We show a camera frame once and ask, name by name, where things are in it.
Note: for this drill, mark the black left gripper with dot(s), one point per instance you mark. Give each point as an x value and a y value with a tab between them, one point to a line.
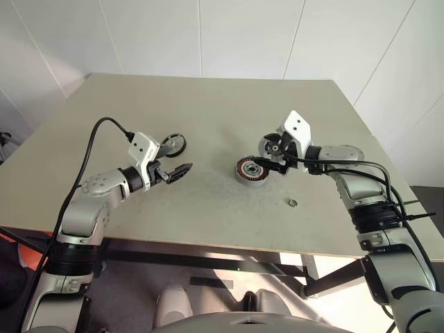
157	173

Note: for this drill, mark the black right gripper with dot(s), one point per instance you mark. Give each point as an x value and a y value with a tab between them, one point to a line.
288	149

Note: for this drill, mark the round grey rotor cap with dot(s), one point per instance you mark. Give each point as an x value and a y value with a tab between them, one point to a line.
184	145

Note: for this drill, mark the silver motor stator housing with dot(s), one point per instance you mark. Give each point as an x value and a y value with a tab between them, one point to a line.
243	173

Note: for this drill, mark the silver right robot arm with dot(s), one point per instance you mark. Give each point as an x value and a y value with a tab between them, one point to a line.
360	187

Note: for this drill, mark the beige rounded shape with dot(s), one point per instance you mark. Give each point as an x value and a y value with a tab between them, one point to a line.
274	301
173	305

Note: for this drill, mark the grey robot torso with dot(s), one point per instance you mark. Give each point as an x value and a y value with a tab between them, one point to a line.
243	326

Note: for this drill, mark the orange object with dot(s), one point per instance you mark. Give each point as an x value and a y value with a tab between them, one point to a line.
33	256

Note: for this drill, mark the grey tripod stand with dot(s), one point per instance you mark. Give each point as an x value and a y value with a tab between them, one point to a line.
7	138

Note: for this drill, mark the dark rounded object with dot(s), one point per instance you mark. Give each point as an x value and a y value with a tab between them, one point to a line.
10	274

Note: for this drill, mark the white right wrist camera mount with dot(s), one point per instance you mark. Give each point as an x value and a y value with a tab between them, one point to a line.
298	126

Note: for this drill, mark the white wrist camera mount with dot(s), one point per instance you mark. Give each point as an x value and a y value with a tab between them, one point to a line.
298	126
142	147

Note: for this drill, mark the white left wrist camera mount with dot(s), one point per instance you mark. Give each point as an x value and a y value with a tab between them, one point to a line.
142	147

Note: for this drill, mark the metal table frame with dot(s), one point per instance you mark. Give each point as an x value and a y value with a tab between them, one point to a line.
208	251

